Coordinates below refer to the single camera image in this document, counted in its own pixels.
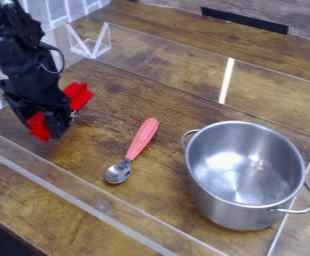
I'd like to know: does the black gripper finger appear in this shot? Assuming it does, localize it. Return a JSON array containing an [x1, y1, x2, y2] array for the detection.
[[45, 110, 71, 139], [6, 96, 41, 128]]

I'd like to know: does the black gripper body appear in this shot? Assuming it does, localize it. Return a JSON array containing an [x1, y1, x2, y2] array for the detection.
[[0, 59, 71, 112]]

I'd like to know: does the red rectangular block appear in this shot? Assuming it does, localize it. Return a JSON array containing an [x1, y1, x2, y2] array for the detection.
[[27, 82, 94, 142]]

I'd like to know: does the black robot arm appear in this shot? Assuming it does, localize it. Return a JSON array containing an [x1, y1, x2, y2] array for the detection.
[[0, 0, 73, 139]]

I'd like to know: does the silver steel pot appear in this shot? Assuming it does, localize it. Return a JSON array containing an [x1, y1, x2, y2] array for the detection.
[[181, 121, 310, 231]]

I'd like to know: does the clear acrylic front barrier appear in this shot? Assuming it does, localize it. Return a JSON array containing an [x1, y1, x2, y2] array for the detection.
[[0, 136, 228, 256]]

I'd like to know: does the black strip on table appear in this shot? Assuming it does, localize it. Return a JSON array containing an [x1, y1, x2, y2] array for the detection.
[[201, 7, 289, 35]]

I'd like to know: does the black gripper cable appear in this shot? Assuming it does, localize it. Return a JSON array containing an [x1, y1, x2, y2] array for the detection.
[[37, 42, 67, 75]]

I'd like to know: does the clear acrylic triangle bracket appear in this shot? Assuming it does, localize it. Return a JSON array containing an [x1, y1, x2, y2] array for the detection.
[[66, 22, 113, 59]]

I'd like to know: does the spoon with pink handle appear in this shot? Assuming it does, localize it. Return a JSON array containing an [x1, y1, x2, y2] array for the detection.
[[105, 118, 159, 184]]

